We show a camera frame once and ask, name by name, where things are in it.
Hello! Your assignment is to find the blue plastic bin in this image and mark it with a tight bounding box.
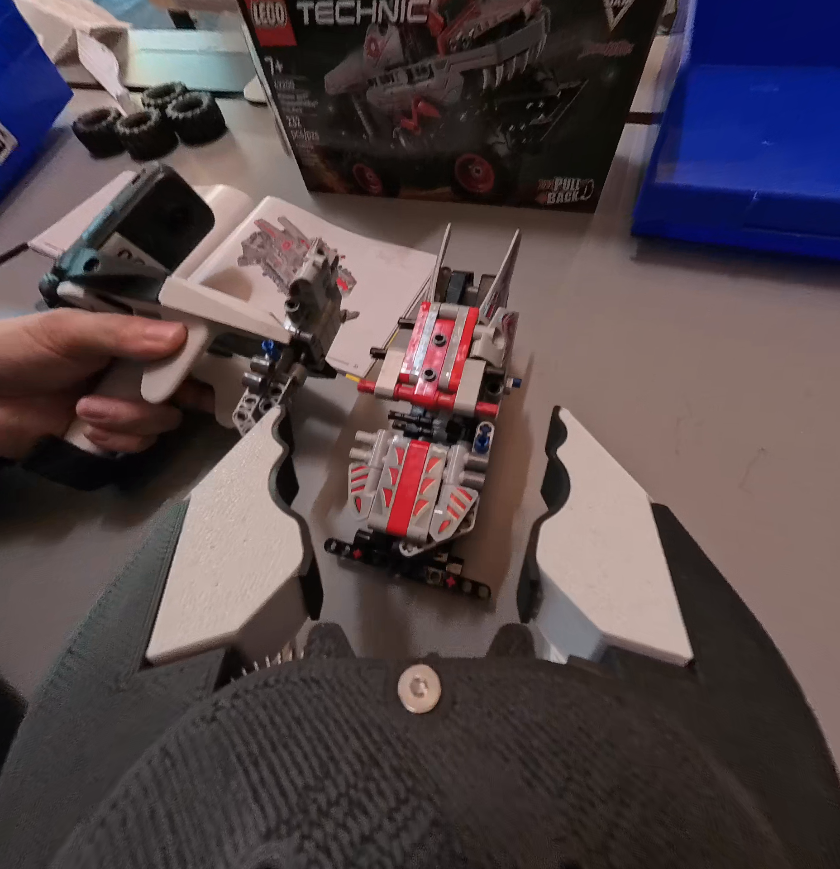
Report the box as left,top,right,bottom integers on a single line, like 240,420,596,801
630,0,840,262

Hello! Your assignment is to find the grey red brick truck model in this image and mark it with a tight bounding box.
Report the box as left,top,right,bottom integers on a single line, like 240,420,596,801
325,224,536,602

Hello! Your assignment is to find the silver flat device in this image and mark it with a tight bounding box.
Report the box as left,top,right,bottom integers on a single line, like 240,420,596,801
124,30,272,103

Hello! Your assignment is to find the white instruction booklet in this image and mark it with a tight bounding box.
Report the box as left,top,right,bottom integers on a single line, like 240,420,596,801
29,170,441,381

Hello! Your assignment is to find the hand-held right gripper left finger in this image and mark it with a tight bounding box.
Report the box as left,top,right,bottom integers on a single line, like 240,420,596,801
145,406,324,666

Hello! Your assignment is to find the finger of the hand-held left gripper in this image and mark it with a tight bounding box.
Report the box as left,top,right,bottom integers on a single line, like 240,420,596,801
211,368,259,430
158,277,307,342

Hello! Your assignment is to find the black toy set box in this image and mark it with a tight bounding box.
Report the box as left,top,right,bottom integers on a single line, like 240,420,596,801
237,0,665,215

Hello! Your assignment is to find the blue bin with square tag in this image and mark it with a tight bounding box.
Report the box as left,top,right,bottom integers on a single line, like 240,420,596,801
0,0,75,218

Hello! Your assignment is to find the person's left hand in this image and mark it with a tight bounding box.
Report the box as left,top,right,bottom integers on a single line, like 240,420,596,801
0,312,215,459

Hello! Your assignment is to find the person's left forearm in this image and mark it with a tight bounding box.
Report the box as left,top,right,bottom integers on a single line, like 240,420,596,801
0,434,156,491

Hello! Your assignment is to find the grey desk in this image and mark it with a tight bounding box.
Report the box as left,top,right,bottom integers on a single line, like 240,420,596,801
0,27,840,802

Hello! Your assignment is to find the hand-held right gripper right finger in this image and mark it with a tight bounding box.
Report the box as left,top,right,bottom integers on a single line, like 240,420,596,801
517,406,694,666

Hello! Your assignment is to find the grey brick side beam assembly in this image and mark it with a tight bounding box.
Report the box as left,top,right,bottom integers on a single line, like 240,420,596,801
233,244,360,435

